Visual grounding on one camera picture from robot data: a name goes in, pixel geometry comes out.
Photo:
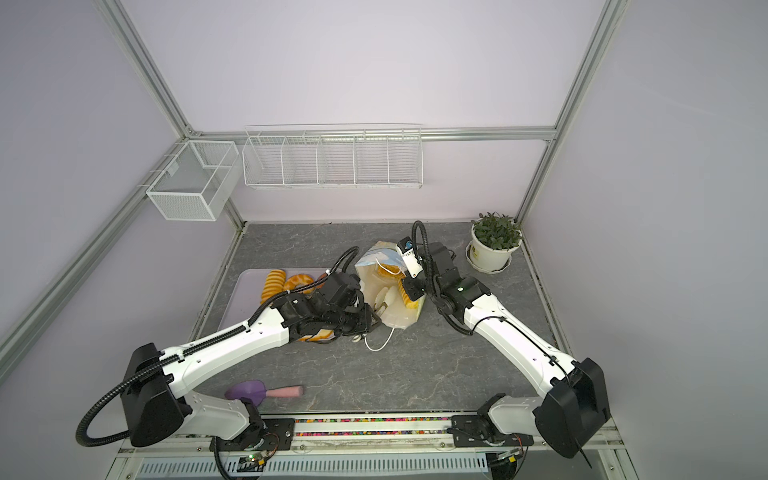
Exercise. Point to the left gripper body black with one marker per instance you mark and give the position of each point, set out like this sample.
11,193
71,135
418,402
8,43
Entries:
351,321

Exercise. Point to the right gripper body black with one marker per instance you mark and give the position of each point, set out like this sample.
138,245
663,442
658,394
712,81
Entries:
416,288

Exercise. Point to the paper bag with landscape print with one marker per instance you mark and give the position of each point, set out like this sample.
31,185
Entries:
381,271

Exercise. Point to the fake braided ring bread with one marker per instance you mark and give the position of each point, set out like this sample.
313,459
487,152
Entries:
294,282

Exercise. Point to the fake yellow ridged bread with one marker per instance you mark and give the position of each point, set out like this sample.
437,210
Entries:
273,284
411,292

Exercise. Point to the metal tongs with white tips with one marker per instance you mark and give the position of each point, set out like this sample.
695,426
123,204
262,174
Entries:
386,305

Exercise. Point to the fake toast slice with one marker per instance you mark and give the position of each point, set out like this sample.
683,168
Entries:
321,336

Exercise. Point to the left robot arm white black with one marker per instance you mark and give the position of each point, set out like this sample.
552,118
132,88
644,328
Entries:
157,397

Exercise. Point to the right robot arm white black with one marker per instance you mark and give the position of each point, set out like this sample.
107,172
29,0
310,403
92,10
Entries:
572,404

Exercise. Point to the potted green plant white pot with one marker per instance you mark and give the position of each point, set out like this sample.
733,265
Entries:
494,237

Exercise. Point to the lavender cutting mat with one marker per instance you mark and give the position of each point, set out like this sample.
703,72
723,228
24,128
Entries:
246,297

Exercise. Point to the white mesh box basket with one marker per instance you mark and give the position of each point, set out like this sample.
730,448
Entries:
197,182

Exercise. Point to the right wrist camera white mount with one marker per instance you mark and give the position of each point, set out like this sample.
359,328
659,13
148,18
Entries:
407,251

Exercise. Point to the purple scoop with pink handle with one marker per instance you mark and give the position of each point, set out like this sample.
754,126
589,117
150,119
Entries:
256,392

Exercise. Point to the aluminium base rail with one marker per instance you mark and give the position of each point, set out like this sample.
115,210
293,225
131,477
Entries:
375,433

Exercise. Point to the white wire shelf basket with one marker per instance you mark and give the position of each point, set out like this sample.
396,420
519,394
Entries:
333,156

